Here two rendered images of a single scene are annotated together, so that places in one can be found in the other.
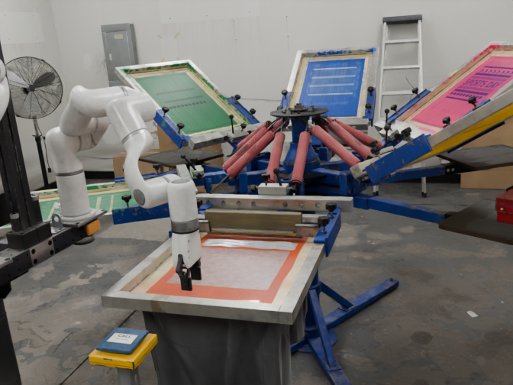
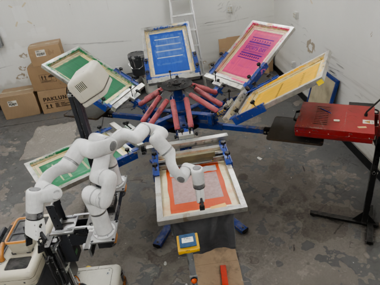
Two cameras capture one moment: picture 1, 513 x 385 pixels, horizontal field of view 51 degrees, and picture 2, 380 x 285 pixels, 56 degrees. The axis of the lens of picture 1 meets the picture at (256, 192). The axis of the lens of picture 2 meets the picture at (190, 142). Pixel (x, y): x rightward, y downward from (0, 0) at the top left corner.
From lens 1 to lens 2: 1.22 m
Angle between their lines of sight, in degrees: 24
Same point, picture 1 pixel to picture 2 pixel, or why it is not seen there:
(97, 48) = not seen: outside the picture
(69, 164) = (113, 162)
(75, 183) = (116, 169)
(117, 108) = (158, 140)
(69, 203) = not seen: hidden behind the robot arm
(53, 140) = not seen: hidden behind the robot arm
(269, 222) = (199, 158)
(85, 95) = (137, 135)
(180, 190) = (200, 172)
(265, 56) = (93, 13)
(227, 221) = (178, 162)
